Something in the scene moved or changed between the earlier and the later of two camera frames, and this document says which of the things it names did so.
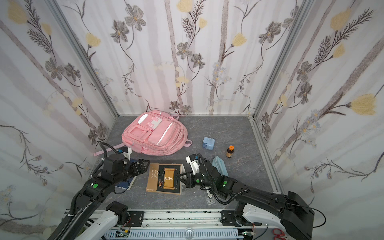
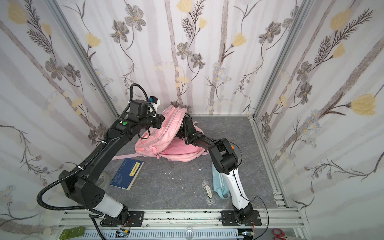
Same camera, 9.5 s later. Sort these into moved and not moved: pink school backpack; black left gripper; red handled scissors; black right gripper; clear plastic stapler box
Moved: black right gripper; black left gripper; pink school backpack
Not moved: red handled scissors; clear plastic stapler box
